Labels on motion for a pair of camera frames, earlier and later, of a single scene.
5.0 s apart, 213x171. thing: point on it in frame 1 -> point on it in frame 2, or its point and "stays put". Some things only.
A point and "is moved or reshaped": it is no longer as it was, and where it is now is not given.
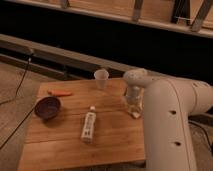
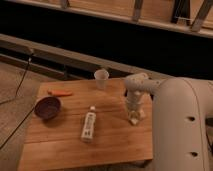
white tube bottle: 88,125 stays put
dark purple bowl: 47,107 stays put
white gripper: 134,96 stays put
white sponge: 136,114 is moved or reshaped
